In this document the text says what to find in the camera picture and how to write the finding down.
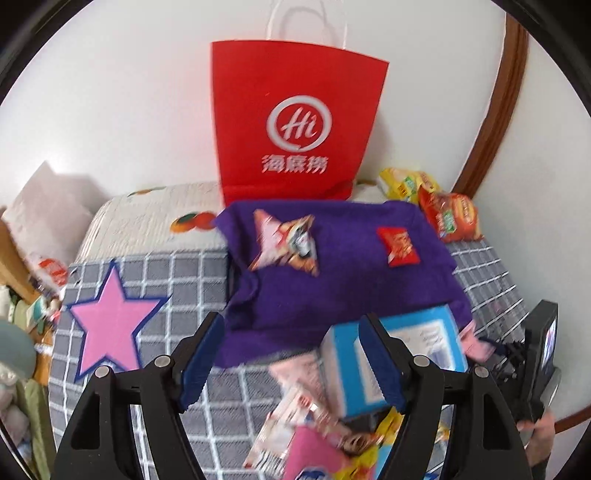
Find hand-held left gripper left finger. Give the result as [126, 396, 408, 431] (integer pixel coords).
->
[54, 311, 227, 480]

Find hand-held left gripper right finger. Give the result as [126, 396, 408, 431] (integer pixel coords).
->
[358, 313, 532, 480]

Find yellow snack packet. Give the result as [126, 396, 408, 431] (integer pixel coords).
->
[335, 408, 451, 480]

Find pink blue snack packet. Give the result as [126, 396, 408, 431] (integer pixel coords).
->
[283, 425, 354, 480]

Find small red snack packet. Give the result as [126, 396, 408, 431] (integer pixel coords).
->
[377, 226, 422, 267]

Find white orange snack packet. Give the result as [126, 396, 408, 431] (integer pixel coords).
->
[249, 209, 320, 277]

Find person's right hand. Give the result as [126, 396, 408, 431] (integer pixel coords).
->
[517, 411, 557, 467]

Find blue white box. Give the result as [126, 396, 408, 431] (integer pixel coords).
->
[321, 305, 469, 421]

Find grey checked blanket pink star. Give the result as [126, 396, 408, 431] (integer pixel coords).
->
[48, 237, 539, 480]

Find pale pink snack packet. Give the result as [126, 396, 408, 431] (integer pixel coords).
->
[269, 352, 329, 400]

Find purple cloth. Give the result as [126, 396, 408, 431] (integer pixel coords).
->
[213, 199, 474, 367]

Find white red snack packet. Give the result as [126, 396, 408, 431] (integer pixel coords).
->
[242, 385, 333, 472]

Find white quilt orange fruit print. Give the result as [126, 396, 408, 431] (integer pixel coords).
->
[76, 178, 384, 264]

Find orange chip bag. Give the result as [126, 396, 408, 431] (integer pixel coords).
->
[418, 188, 483, 244]

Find green cloth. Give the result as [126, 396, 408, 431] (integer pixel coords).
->
[14, 369, 57, 478]

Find clear bag red label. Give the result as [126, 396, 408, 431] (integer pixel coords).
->
[28, 253, 71, 297]

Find yellow chip bag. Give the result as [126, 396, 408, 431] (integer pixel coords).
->
[379, 167, 441, 204]

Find wooden cabinet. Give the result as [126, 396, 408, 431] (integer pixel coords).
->
[0, 208, 56, 384]

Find white pillow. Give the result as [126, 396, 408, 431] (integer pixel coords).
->
[2, 161, 95, 264]

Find brown wooden door frame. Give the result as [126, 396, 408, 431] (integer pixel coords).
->
[455, 14, 529, 199]

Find red paper bag white handles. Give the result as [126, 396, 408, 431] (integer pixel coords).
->
[211, 0, 389, 208]

